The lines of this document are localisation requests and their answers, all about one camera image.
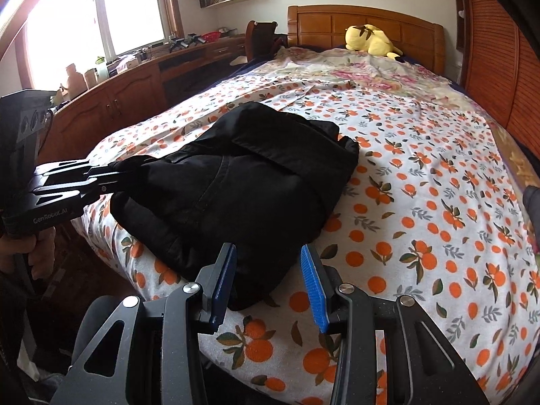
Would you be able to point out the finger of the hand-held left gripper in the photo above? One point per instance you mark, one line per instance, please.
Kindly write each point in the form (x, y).
(97, 184)
(84, 168)

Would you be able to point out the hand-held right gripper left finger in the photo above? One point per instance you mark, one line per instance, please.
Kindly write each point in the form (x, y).
(221, 287)

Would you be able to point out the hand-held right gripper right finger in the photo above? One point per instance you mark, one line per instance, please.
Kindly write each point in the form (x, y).
(314, 291)

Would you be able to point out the black coat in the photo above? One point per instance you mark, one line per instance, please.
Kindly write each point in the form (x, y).
(236, 190)

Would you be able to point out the person's left hand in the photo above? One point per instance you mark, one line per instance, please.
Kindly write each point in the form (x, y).
(44, 257)

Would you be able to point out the beige bottle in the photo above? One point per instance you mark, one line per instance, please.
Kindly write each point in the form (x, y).
(74, 78)
(90, 78)

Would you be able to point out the wooden desk cabinet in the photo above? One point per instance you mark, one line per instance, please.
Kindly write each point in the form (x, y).
(126, 97)

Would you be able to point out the green capped bottle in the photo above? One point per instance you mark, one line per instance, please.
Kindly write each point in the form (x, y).
(102, 67)

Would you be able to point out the bed with orange-print sheet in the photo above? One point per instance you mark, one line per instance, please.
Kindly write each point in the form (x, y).
(422, 202)

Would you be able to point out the black device on desk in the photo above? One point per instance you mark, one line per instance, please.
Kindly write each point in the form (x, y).
(185, 43)

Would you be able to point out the window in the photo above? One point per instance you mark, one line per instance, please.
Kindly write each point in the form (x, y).
(126, 8)

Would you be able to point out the dark wooden chair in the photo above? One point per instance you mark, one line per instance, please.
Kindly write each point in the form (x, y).
(261, 38)

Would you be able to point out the pink floral blanket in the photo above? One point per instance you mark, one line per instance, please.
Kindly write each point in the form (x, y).
(358, 69)

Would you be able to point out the grey cloth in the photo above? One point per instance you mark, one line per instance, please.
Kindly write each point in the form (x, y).
(532, 198)

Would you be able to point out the yellow plush toy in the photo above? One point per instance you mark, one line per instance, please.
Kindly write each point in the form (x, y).
(371, 40)

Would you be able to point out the wooden headboard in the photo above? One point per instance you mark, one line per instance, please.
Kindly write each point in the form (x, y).
(320, 29)

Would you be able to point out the wooden slatted wardrobe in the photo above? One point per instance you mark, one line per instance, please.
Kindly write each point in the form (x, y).
(493, 50)

